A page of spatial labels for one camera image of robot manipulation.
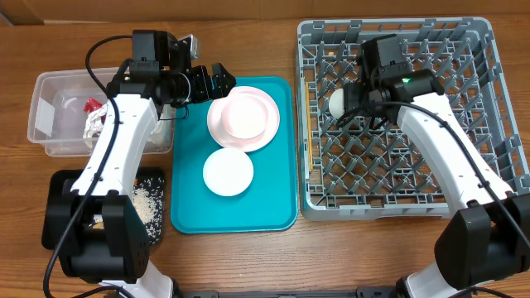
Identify white paper cup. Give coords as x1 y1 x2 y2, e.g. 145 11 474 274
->
328 89 345 119

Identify foil paper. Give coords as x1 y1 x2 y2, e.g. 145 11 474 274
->
83 105 108 149

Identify white bowl with food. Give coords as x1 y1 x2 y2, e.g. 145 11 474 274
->
203 148 254 197

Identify red snack wrapper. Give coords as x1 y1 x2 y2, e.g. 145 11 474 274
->
84 97 104 114

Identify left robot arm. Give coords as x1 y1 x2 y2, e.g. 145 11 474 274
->
42 59 236 297

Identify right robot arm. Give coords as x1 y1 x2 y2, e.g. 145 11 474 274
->
330 70 529 297

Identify grey dishwasher rack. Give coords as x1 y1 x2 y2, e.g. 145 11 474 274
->
296 17 529 221

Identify pink bowl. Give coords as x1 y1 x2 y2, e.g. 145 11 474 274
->
221 94 268 139

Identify pink plate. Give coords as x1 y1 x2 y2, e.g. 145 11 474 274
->
207 86 280 152

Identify wooden chopstick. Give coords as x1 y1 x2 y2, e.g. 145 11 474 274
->
305 82 313 172

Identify black plastic tray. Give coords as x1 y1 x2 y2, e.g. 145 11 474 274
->
41 166 166 250

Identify spilled rice and nuts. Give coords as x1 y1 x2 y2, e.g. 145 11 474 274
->
132 174 166 245

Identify clear plastic bin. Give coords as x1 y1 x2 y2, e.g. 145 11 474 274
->
27 67 174 157

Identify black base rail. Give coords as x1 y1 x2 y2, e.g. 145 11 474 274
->
174 286 395 298

